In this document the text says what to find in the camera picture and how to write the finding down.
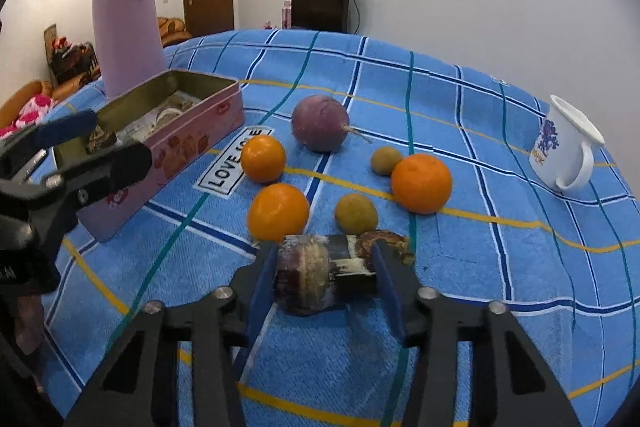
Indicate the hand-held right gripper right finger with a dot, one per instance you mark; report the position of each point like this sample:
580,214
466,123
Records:
389,294

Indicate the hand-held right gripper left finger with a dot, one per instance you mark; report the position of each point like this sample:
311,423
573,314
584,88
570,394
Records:
260,294

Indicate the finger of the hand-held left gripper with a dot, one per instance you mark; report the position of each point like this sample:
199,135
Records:
115,167
65,127

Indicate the pink rectangular tin box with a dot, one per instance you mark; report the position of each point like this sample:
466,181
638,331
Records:
190,147

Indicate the large orange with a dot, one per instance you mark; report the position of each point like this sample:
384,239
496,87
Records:
421,183

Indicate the small green-brown kiwi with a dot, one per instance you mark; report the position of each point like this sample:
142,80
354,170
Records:
387,160

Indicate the brown dried fruit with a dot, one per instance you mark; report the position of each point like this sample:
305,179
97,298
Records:
101,140
395,243

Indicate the pink floral cushion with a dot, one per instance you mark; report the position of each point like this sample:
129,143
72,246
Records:
30,112

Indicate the orange sofa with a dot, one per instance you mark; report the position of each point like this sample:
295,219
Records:
172,29
75,84

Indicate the white paper scraps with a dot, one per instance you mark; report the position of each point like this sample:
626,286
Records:
162,117

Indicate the purple tin lid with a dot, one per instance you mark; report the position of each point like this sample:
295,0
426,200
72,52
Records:
130,37

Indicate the blue plaid bed sheet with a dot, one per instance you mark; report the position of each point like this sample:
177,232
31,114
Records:
500,267

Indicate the purple round radish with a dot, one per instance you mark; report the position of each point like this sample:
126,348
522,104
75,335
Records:
320,123

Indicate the white mug with blue print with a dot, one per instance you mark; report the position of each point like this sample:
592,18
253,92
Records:
560,147

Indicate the small white fabric label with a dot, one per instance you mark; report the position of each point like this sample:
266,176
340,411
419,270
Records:
500,80

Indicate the black television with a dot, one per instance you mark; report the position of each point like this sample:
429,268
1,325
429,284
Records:
320,7

